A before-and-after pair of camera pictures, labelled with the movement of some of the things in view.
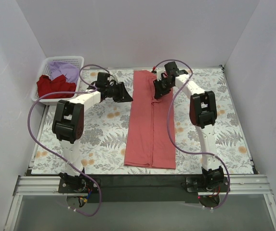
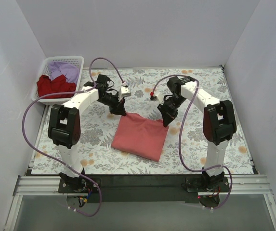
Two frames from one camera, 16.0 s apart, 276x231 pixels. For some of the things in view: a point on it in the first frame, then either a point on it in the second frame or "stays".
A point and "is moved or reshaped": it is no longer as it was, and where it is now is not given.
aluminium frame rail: x=256 y=185 stays
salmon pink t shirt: x=150 y=140 is moved or reshaped
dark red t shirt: x=45 y=85 stays
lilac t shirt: x=58 y=69 stays
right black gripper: x=160 y=84 -> x=167 y=110
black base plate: x=111 y=188 stays
